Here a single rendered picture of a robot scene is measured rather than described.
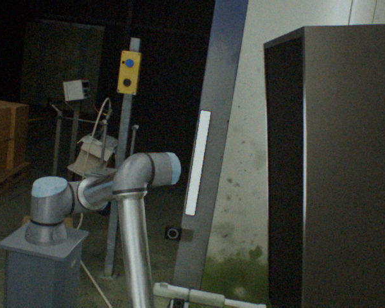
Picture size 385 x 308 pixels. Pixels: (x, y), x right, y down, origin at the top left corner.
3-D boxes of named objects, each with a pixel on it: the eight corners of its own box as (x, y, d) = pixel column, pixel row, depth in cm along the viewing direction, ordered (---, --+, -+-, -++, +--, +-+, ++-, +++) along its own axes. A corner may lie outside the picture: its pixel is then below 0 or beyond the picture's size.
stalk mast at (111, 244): (113, 274, 276) (142, 40, 246) (111, 278, 270) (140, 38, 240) (105, 272, 276) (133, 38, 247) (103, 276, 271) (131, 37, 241)
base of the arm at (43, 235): (16, 240, 167) (17, 219, 165) (36, 226, 185) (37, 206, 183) (57, 249, 166) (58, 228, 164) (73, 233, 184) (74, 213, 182)
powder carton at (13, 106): (4, 131, 465) (6, 101, 458) (27, 134, 466) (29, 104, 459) (-11, 135, 428) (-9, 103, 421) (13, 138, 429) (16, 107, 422)
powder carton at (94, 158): (81, 156, 424) (96, 124, 417) (117, 174, 426) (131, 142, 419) (64, 167, 372) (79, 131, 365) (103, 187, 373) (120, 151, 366)
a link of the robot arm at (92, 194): (59, 185, 185) (147, 144, 132) (92, 183, 197) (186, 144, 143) (63, 216, 183) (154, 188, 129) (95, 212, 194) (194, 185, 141)
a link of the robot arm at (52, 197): (25, 212, 174) (27, 176, 171) (59, 208, 185) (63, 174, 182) (36, 225, 163) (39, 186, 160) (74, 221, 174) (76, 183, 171)
